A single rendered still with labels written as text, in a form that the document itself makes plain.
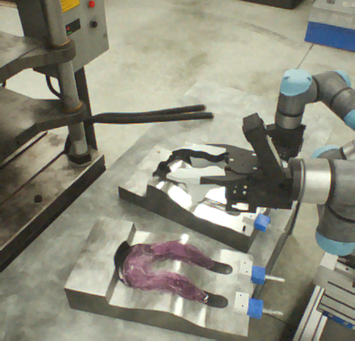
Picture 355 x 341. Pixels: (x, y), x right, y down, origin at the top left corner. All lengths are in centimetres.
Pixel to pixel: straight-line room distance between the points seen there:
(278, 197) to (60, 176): 113
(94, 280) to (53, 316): 17
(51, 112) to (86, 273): 64
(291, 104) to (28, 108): 95
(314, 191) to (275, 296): 162
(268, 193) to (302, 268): 171
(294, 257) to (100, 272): 143
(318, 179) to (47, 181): 120
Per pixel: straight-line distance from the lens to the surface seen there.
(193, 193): 69
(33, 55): 144
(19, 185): 171
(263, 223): 135
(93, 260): 126
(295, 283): 235
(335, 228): 78
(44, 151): 184
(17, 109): 165
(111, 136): 313
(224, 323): 121
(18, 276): 142
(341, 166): 71
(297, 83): 113
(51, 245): 146
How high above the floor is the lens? 192
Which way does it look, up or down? 42 degrees down
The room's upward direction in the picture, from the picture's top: straight up
